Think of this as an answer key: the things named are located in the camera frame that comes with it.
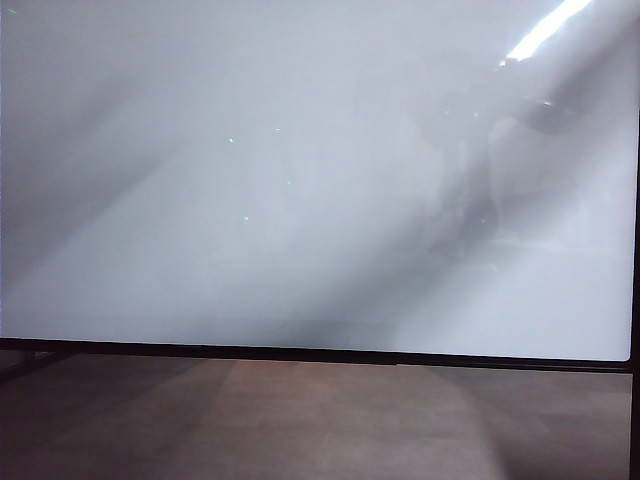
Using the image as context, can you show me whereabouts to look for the white whiteboard with black frame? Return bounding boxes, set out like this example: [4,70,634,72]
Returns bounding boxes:
[0,0,640,374]

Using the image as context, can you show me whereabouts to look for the black whiteboard stand post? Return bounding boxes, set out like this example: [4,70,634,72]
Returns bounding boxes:
[629,360,640,480]

